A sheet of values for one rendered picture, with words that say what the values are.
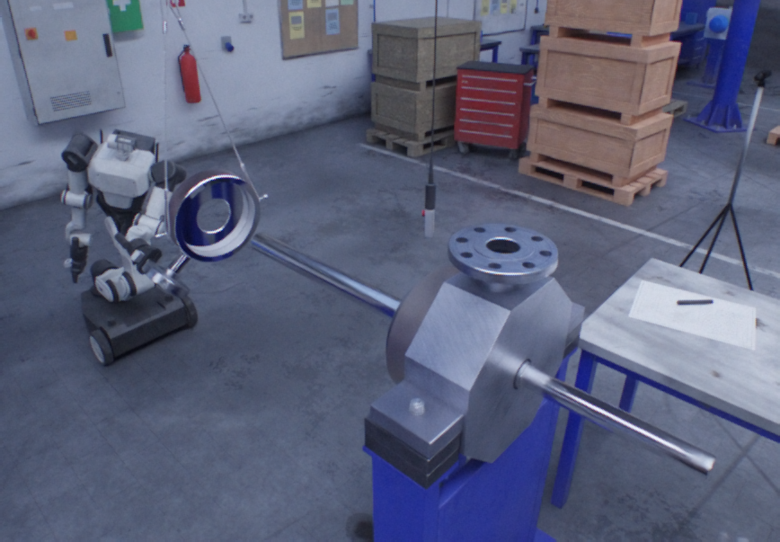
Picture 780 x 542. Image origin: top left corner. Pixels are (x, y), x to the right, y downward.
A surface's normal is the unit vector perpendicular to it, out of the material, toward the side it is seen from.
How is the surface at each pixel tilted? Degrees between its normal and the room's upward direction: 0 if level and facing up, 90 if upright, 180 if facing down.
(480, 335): 45
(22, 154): 90
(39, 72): 90
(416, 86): 90
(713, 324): 0
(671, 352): 0
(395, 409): 0
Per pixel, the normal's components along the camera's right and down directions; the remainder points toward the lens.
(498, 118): -0.42, 0.42
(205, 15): 0.72, 0.32
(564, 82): -0.71, 0.33
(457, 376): -0.48, -0.39
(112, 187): 0.01, 0.70
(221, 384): 0.00, -0.89
